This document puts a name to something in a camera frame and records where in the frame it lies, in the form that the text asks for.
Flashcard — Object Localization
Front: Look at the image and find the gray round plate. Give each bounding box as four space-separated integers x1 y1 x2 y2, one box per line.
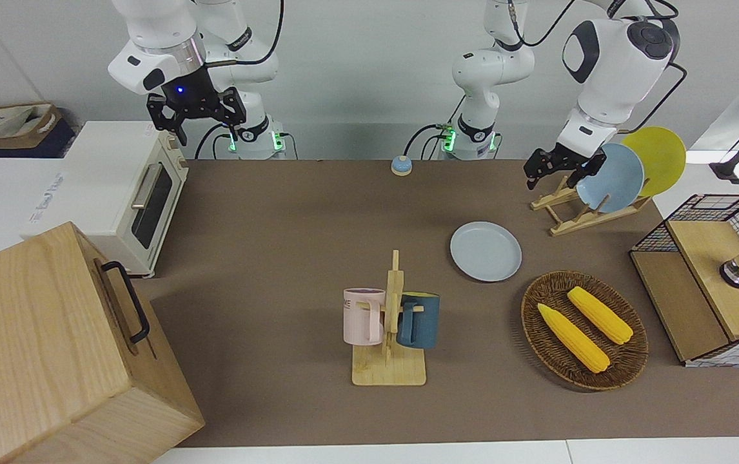
450 221 523 282

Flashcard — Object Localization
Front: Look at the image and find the yellow round plate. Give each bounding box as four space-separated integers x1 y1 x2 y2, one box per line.
621 126 687 198

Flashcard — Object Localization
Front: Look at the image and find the black box handle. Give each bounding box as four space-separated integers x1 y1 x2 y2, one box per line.
101 260 151 344

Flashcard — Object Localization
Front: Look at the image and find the yellow corn cob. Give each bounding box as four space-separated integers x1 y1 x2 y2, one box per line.
567 286 634 345
537 303 611 374

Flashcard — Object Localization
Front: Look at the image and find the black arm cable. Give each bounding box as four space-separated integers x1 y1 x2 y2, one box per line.
205 0 285 68
505 0 688 136

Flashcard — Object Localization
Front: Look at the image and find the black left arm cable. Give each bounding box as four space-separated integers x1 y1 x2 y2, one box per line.
505 0 688 136

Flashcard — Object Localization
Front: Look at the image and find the white toaster oven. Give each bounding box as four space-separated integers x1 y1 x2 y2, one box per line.
20 121 190 279

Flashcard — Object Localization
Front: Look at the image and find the brown table mat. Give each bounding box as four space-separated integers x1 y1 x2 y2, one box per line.
131 159 739 449

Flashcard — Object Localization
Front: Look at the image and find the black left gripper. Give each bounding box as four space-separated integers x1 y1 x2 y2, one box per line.
524 143 607 190

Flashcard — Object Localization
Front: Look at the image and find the dark blue mug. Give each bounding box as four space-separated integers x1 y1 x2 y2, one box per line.
397 292 440 350

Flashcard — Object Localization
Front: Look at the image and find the pink mug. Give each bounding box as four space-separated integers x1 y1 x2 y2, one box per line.
343 288 386 346

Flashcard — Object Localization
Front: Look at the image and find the blue round plate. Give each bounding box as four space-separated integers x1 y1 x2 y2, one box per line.
576 143 645 214

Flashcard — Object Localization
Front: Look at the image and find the black base cable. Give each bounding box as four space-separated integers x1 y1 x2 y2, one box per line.
405 97 467 160
194 124 235 160

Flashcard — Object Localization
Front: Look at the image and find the brown wicker basket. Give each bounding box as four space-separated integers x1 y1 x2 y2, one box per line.
521 271 649 391

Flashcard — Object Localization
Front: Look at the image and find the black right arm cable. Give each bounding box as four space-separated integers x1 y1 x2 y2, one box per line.
205 0 285 68

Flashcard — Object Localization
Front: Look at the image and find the wire and wood shelf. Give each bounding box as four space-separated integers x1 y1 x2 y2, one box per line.
629 193 739 368

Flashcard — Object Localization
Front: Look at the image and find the large wooden box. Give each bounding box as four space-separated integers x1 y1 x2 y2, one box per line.
0 222 206 464

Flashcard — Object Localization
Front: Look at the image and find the wooden plate rack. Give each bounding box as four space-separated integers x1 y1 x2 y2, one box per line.
531 174 654 237

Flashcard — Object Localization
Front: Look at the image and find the wooden mug stand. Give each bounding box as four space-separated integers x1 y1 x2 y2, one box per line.
351 250 427 387

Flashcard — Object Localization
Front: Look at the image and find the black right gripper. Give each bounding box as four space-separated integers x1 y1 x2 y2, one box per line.
146 64 246 146

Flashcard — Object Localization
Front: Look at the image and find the cardboard box with bag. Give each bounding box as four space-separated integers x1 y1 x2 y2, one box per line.
0 102 77 176

